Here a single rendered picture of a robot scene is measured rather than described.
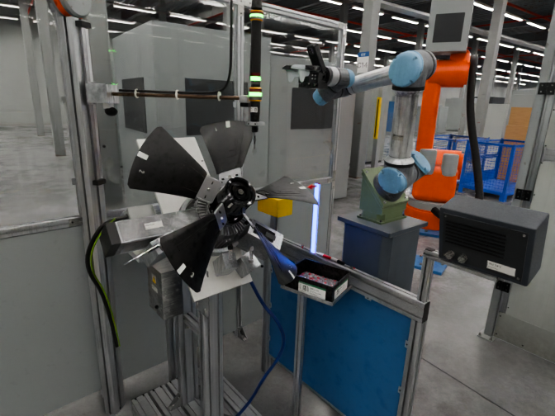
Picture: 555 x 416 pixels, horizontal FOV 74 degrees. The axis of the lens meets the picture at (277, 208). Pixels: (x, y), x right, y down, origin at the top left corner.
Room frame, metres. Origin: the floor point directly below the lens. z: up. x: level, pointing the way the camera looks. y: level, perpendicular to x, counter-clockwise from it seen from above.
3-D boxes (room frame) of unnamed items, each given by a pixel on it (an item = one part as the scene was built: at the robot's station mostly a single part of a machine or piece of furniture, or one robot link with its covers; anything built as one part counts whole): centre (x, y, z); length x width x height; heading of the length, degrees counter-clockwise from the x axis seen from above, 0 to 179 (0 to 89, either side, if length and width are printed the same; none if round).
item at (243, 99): (1.34, 0.10, 1.49); 0.09 x 0.07 x 0.10; 76
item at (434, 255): (1.10, -0.60, 1.04); 0.24 x 0.03 x 0.03; 41
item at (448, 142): (7.65, -3.53, 0.49); 1.27 x 0.88 x 0.98; 126
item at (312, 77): (1.54, -0.13, 1.63); 0.12 x 0.08 x 0.09; 131
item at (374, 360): (1.50, -0.25, 0.45); 0.82 x 0.02 x 0.66; 41
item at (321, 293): (1.34, -0.17, 0.85); 0.22 x 0.17 x 0.07; 56
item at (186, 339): (1.51, 0.41, 0.58); 0.09 x 0.05 x 1.15; 131
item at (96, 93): (1.49, 0.70, 1.54); 0.10 x 0.07 x 0.09; 76
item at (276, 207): (1.80, 0.01, 1.02); 0.16 x 0.10 x 0.11; 41
